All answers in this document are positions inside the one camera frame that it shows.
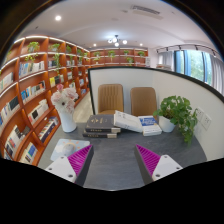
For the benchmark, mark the pink and white flowers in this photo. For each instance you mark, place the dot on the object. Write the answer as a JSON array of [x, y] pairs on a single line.
[[65, 98]]

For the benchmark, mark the green plant in white pot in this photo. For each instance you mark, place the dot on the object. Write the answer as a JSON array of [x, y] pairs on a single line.
[[176, 111]]

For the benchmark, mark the orange wooden bookshelf unit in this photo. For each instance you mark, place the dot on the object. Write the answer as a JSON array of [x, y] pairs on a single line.
[[30, 93]]

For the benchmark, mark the black track light rail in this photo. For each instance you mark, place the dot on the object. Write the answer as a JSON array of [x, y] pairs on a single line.
[[186, 47]]

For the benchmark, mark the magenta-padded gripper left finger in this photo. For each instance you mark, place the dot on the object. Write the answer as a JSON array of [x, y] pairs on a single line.
[[59, 166]]

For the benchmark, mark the ceiling air vent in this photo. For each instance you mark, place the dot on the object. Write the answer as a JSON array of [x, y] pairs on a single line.
[[146, 11]]

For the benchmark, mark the window with curtains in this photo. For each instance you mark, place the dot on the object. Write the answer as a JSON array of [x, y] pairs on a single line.
[[196, 65]]

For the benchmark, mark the recessed ceiling spotlights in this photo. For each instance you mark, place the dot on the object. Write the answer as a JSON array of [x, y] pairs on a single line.
[[58, 17]]

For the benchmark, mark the tan upholstered chair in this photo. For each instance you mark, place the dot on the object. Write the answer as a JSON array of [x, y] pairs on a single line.
[[110, 98], [143, 101]]

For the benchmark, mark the pastel printed mouse pad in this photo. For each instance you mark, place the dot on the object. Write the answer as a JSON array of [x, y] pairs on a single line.
[[58, 148]]

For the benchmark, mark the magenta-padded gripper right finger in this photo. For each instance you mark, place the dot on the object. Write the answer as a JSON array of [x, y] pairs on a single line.
[[166, 165]]

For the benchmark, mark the white wall socket plate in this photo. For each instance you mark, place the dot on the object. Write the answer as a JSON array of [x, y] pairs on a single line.
[[200, 114], [206, 121]]

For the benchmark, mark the blue and white book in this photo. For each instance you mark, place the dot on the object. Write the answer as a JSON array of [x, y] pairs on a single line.
[[150, 125]]

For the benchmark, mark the white computer mouse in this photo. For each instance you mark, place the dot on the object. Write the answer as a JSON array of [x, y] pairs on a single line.
[[70, 148]]

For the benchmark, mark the white jug vase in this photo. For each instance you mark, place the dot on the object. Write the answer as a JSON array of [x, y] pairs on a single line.
[[68, 123]]

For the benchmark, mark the ceiling lamp with round bulbs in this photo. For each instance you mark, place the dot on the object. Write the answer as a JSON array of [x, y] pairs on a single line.
[[116, 40]]

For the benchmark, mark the white thick book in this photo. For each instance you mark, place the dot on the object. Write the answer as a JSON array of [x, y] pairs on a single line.
[[128, 121]]

